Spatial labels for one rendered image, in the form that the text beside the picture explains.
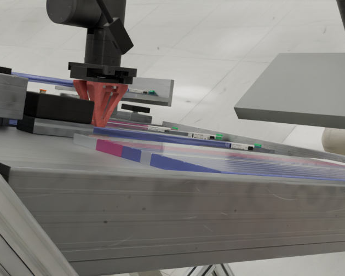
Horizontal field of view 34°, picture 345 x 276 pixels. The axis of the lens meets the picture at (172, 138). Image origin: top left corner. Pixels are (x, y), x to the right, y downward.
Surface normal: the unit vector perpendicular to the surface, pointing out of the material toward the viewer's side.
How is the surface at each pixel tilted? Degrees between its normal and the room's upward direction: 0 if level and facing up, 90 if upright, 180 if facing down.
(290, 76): 0
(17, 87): 90
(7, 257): 90
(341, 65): 0
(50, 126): 90
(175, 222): 90
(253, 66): 0
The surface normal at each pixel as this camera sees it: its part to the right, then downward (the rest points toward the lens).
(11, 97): 0.66, 0.15
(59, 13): -0.60, 0.04
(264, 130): -0.40, -0.75
